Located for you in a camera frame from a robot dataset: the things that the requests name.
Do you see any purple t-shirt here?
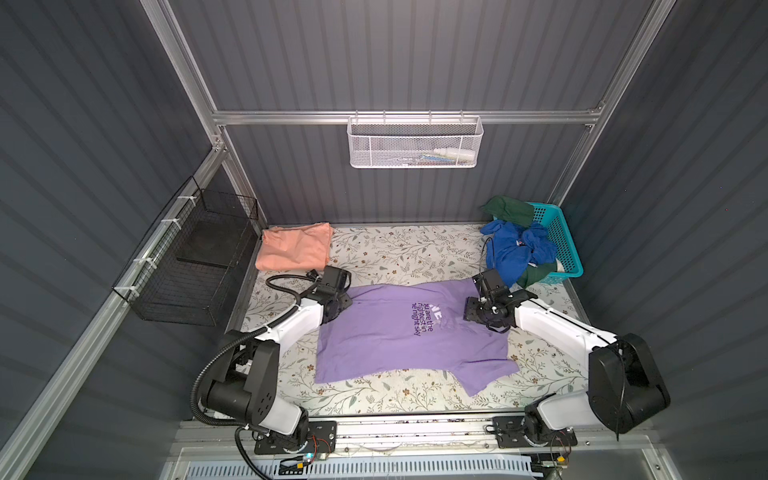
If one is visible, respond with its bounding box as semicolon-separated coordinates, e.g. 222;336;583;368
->
315;279;519;396

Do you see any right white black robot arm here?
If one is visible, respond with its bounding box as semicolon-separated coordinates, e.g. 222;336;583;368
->
464;270;671;447

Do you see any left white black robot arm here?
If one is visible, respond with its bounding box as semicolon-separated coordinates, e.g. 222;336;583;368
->
190;266;352;450

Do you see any folded pink t-shirt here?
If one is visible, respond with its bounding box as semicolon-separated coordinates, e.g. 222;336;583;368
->
255;223;333;272

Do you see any floral table mat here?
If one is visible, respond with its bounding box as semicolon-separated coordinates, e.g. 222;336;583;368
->
278;224;588;416

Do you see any blue t-shirt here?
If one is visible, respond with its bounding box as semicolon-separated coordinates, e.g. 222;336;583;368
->
480;220;559;289

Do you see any teal plastic basket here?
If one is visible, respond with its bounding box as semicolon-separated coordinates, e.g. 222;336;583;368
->
530;202;584;285

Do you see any dark green t-shirt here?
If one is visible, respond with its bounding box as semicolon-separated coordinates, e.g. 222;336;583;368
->
481;195;535;227

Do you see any white bottle in basket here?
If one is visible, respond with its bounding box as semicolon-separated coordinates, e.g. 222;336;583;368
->
434;147;477;162

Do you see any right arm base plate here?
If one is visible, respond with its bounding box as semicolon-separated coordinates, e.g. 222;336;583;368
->
485;414;578;448

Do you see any aluminium mounting rail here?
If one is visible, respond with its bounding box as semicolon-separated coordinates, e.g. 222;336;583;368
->
168;410;658;461

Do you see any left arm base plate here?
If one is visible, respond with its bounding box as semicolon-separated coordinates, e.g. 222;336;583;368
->
253;420;338;455

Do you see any black wire mesh basket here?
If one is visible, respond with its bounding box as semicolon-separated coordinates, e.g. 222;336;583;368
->
113;178;260;327

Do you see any white wire mesh basket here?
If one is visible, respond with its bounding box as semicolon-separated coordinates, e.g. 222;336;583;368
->
346;115;484;169

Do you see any white slotted cable duct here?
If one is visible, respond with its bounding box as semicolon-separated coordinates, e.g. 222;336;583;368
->
182;453;535;480

